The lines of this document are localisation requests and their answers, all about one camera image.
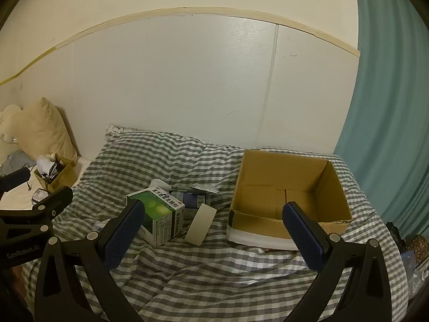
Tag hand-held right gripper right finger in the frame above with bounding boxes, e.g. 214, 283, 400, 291
282, 201, 393, 322

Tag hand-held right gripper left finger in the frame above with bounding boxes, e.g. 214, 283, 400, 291
34, 199, 145, 322

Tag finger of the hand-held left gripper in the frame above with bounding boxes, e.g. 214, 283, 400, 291
0, 186, 73, 239
0, 168, 31, 193

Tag green white medicine box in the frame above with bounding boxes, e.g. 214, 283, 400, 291
126, 185, 186, 248

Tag brown cardboard box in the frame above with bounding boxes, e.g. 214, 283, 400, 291
228, 149, 353, 250

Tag blue white ointment tube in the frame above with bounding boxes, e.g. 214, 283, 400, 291
171, 191, 212, 209

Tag beige masking tape roll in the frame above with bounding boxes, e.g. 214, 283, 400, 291
185, 204, 218, 246

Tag silver blister pack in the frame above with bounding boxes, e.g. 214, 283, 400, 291
192, 183, 218, 194

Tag grey cloth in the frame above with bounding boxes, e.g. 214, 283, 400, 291
0, 151, 36, 177

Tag small cluttered cardboard box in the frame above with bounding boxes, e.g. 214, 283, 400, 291
34, 154, 77, 193

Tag beige pillow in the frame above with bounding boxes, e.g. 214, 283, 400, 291
15, 97, 78, 166

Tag grey white checkered blanket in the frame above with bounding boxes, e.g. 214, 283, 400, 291
25, 131, 409, 322

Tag white patterned pillow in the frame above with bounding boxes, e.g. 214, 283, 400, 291
105, 124, 161, 141

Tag pineapple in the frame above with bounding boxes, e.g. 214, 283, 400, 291
404, 235, 429, 272

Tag teal curtain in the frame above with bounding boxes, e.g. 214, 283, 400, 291
333, 0, 429, 239

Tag beige wall trim strip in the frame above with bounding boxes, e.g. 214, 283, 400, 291
0, 7, 361, 86

